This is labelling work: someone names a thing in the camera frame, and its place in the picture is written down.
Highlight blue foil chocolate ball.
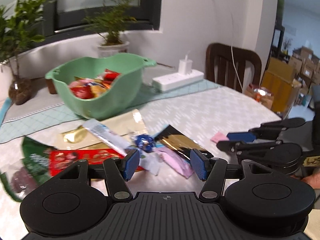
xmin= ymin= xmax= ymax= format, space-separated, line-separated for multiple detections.
xmin=132 ymin=134 xmax=156 ymax=153

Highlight green snack bag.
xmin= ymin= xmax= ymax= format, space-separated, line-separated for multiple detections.
xmin=1 ymin=137 xmax=56 ymax=202

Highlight clear jar with snacks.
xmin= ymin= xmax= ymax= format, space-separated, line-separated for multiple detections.
xmin=244 ymin=83 xmax=274 ymax=109

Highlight snacks inside bowl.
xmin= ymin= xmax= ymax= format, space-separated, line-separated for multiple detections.
xmin=68 ymin=69 xmax=121 ymax=100

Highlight person's right hand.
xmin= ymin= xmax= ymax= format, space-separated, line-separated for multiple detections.
xmin=291 ymin=173 xmax=320 ymax=189

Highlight small pink candy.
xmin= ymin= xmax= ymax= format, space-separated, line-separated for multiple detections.
xmin=210 ymin=132 xmax=229 ymax=144

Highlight pink snack packet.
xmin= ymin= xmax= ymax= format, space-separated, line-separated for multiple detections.
xmin=155 ymin=146 xmax=194 ymax=179

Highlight white blue snack stick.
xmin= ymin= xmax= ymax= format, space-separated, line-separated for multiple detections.
xmin=82 ymin=119 xmax=161 ymax=176

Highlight gold snack pouch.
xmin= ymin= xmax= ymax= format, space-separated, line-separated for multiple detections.
xmin=53 ymin=108 xmax=148 ymax=151

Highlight cardboard boxes stack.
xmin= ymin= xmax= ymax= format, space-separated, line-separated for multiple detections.
xmin=261 ymin=46 xmax=319 ymax=117

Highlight black gold snack packet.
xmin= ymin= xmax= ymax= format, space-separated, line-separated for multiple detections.
xmin=155 ymin=125 xmax=213 ymax=162

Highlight red snack packet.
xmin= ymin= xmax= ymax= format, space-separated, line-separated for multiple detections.
xmin=48 ymin=148 xmax=144 ymax=178

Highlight green plastic snack bowl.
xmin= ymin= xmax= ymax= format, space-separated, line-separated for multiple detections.
xmin=45 ymin=53 xmax=156 ymax=120

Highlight dark wooden chair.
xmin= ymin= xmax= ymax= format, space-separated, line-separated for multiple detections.
xmin=204 ymin=43 xmax=262 ymax=92

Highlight white power strip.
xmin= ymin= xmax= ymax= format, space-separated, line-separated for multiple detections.
xmin=152 ymin=69 xmax=204 ymax=93

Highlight white USB charger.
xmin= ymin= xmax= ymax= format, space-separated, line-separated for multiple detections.
xmin=178 ymin=51 xmax=193 ymax=75

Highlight feathery plant in white pot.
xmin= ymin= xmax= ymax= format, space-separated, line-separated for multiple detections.
xmin=84 ymin=0 xmax=139 ymax=57

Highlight leafy plant in glass vase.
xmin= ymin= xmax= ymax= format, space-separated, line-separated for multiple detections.
xmin=1 ymin=0 xmax=47 ymax=105

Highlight dark framed window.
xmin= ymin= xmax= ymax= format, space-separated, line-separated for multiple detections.
xmin=42 ymin=0 xmax=162 ymax=38

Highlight white charger cable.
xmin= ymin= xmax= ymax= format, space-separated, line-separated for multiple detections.
xmin=190 ymin=0 xmax=245 ymax=94

